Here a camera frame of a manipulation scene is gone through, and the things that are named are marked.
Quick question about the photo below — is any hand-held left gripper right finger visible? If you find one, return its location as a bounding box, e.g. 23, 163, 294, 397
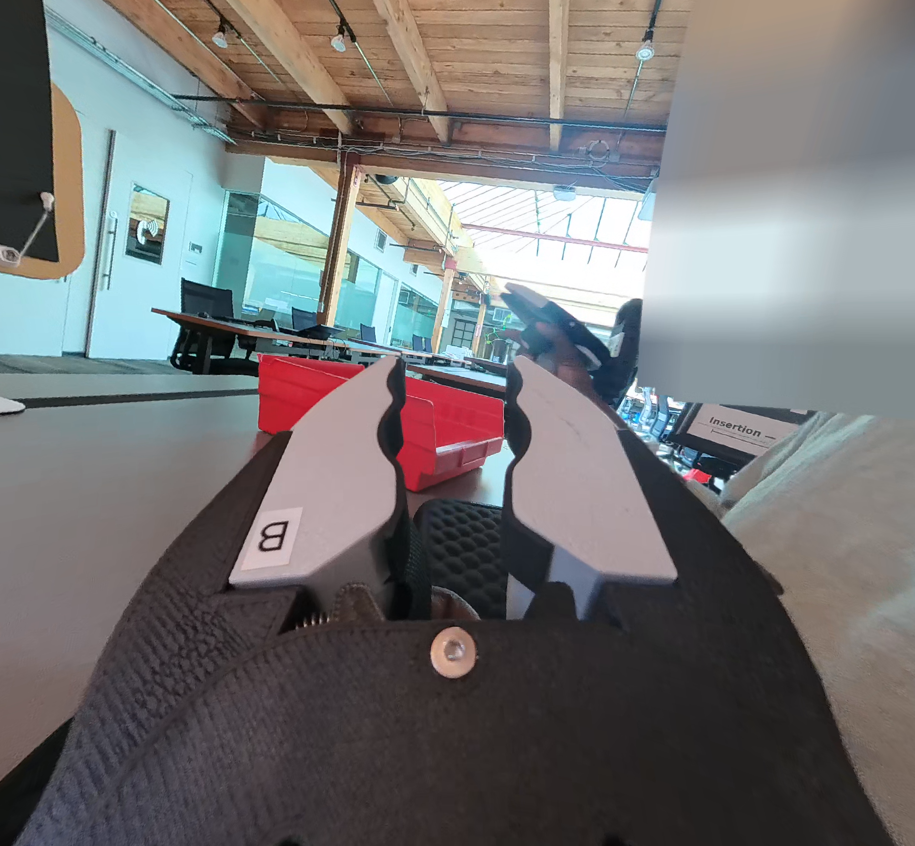
502, 356, 679, 621

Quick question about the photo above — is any person's light grey shirt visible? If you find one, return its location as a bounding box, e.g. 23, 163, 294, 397
718, 409, 915, 846

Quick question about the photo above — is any wooden support column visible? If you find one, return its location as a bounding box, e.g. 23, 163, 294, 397
316, 151, 363, 327

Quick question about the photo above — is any white door with handle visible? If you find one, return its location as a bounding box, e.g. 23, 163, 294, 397
84, 129, 195, 361

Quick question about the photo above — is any white cable with hook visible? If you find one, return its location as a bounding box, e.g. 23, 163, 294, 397
0, 191, 57, 268

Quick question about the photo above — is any black office chair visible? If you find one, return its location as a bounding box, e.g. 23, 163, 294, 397
170, 277, 241, 375

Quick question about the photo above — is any person's right hand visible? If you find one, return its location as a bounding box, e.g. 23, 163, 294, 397
516, 328, 609, 405

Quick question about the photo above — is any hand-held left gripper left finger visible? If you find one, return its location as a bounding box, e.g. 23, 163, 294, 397
229, 356, 410, 618

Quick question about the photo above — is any long wooden desk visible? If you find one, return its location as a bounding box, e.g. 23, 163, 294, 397
152, 308, 380, 377

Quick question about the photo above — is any monitor with white screen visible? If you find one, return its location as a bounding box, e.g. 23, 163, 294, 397
663, 401, 812, 470

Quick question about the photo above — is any black ceiling pipe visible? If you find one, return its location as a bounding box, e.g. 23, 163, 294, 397
172, 93, 670, 135

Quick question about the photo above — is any black wall panel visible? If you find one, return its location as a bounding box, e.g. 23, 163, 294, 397
0, 0, 60, 264

